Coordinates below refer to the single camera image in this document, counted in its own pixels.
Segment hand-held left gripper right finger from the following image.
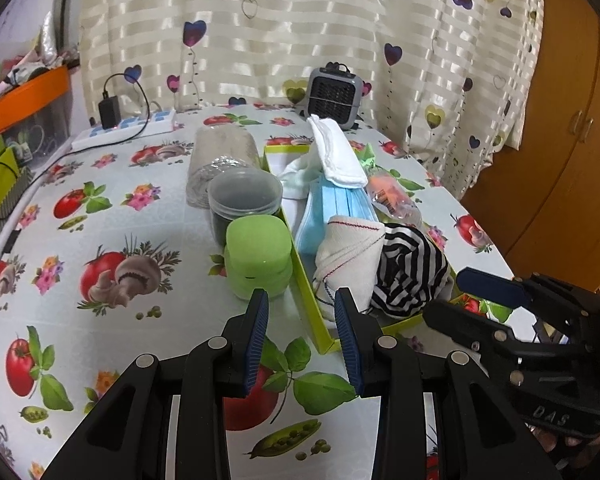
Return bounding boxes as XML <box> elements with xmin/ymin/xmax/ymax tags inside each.
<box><xmin>333</xmin><ymin>288</ymin><xmax>549</xmax><ymax>480</ymax></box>

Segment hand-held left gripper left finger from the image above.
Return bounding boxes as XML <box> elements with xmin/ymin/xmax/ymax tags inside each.
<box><xmin>60</xmin><ymin>287</ymin><xmax>271</xmax><ymax>480</ymax></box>

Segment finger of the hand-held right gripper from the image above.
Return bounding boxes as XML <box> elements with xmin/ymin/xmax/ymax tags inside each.
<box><xmin>455</xmin><ymin>267</ymin><xmax>534</xmax><ymax>312</ymax></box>
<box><xmin>423</xmin><ymin>300</ymin><xmax>514</xmax><ymax>357</ymax></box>

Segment lime green cardboard box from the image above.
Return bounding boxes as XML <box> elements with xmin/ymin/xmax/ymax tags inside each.
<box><xmin>261</xmin><ymin>142</ymin><xmax>457</xmax><ymax>357</ymax></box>

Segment black white striped cloth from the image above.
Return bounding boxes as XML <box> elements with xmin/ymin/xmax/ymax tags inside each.
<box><xmin>369</xmin><ymin>224</ymin><xmax>454</xmax><ymax>319</ymax></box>

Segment cream bandage roll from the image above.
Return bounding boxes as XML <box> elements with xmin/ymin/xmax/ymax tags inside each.
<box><xmin>313</xmin><ymin>214</ymin><xmax>387</xmax><ymax>322</ymax></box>

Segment stack of blue face masks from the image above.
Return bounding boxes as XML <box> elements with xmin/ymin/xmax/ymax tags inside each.
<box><xmin>294</xmin><ymin>177</ymin><xmax>382</xmax><ymax>257</ymax></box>

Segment clear plastic wrapper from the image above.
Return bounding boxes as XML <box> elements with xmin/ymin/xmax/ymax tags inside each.
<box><xmin>366</xmin><ymin>172</ymin><xmax>424</xmax><ymax>227</ymax></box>

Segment light green cloth bag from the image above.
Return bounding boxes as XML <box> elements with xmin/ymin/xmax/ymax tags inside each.
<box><xmin>357</xmin><ymin>142</ymin><xmax>379</xmax><ymax>169</ymax></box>

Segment green plastic jar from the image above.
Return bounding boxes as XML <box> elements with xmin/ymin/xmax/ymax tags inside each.
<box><xmin>223</xmin><ymin>214</ymin><xmax>296</xmax><ymax>302</ymax></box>

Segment wooden wardrobe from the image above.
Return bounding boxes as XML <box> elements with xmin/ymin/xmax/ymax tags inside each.
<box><xmin>459</xmin><ymin>0</ymin><xmax>600</xmax><ymax>307</ymax></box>

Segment stack of clear plastic cups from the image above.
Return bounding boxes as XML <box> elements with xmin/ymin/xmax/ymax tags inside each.
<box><xmin>207</xmin><ymin>159</ymin><xmax>284</xmax><ymax>247</ymax></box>

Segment fruit printed tablecloth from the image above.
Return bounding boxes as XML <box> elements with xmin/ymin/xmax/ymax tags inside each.
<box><xmin>0</xmin><ymin>102</ymin><xmax>522</xmax><ymax>480</ymax></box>

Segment beige dotted cloth roll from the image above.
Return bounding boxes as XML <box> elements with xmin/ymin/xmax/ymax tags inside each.
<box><xmin>185</xmin><ymin>127</ymin><xmax>262</xmax><ymax>209</ymax></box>

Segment grey small heater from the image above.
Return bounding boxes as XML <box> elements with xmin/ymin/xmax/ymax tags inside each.
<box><xmin>306</xmin><ymin>62</ymin><xmax>364</xmax><ymax>132</ymax></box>

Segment white power strip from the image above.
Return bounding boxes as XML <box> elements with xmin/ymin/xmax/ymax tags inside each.
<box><xmin>69</xmin><ymin>108</ymin><xmax>177</xmax><ymax>151</ymax></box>

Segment black charger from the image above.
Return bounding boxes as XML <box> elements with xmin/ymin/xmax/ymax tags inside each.
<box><xmin>98</xmin><ymin>97</ymin><xmax>122</xmax><ymax>130</ymax></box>

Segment zigzag patterned box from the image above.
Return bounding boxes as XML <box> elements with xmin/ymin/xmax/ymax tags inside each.
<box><xmin>0</xmin><ymin>167</ymin><xmax>34</xmax><ymax>257</ymax></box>

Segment heart printed cream curtain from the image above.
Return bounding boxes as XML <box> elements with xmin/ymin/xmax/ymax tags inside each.
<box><xmin>77</xmin><ymin>0</ymin><xmax>547</xmax><ymax>202</ymax></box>

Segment orange lid storage bin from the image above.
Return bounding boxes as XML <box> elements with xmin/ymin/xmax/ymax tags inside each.
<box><xmin>0</xmin><ymin>67</ymin><xmax>74</xmax><ymax>162</ymax></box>

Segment pile of assorted packets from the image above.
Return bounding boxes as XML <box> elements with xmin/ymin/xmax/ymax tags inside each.
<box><xmin>0</xmin><ymin>14</ymin><xmax>74</xmax><ymax>87</ymax></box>

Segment black charger cable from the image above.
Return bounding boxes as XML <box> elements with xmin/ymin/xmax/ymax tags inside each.
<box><xmin>102</xmin><ymin>73</ymin><xmax>149</xmax><ymax>139</ymax></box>

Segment black looped cable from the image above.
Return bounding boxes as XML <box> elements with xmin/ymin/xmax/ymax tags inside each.
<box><xmin>0</xmin><ymin>162</ymin><xmax>22</xmax><ymax>222</ymax></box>

